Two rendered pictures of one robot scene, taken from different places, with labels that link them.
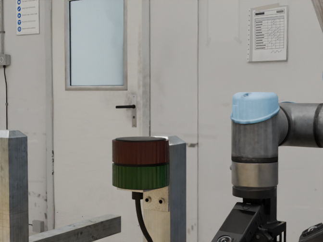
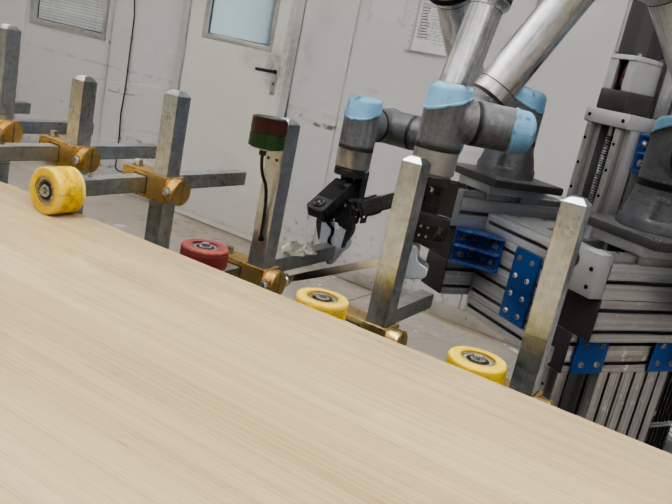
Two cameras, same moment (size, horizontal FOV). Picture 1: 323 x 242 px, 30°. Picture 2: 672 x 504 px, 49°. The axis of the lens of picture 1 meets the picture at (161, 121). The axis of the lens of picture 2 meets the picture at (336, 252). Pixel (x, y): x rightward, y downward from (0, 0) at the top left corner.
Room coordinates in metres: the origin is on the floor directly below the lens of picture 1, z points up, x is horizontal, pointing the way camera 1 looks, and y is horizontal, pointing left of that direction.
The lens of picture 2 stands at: (-0.61, -0.03, 1.25)
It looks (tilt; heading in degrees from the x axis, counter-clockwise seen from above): 15 degrees down; 355
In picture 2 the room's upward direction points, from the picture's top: 12 degrees clockwise
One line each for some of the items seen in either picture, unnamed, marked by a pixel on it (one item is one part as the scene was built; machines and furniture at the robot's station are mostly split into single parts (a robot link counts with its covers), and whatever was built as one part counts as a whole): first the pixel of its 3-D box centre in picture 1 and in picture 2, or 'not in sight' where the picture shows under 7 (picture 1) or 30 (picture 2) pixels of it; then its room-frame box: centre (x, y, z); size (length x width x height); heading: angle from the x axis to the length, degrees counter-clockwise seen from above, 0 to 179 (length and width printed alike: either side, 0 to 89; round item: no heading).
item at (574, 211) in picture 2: not in sight; (532, 355); (0.39, -0.42, 0.89); 0.04 x 0.04 x 0.48; 57
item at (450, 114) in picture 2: not in sight; (446, 116); (0.63, -0.26, 1.19); 0.09 x 0.08 x 0.11; 101
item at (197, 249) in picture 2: not in sight; (200, 275); (0.60, 0.09, 0.85); 0.08 x 0.08 x 0.11
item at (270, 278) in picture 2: not in sight; (247, 273); (0.68, 0.02, 0.85); 0.14 x 0.06 x 0.05; 57
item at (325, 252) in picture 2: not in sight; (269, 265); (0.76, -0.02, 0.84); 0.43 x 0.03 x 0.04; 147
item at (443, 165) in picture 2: not in sight; (433, 162); (0.64, -0.26, 1.11); 0.08 x 0.08 x 0.05
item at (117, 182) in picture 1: (140, 174); (267, 139); (0.63, 0.02, 1.10); 0.06 x 0.06 x 0.02
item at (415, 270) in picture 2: not in sight; (409, 270); (0.62, -0.26, 0.92); 0.06 x 0.03 x 0.09; 77
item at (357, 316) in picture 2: not in sight; (364, 331); (0.54, -0.19, 0.83); 0.14 x 0.06 x 0.05; 57
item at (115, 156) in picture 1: (140, 150); (269, 124); (0.63, 0.02, 1.12); 0.06 x 0.06 x 0.02
